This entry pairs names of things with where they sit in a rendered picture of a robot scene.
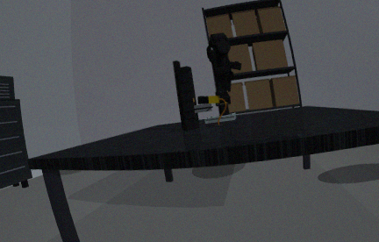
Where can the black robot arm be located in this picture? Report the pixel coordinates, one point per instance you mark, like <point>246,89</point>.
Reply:
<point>221,42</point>

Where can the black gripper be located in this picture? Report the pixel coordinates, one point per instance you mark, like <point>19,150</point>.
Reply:
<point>224,74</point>

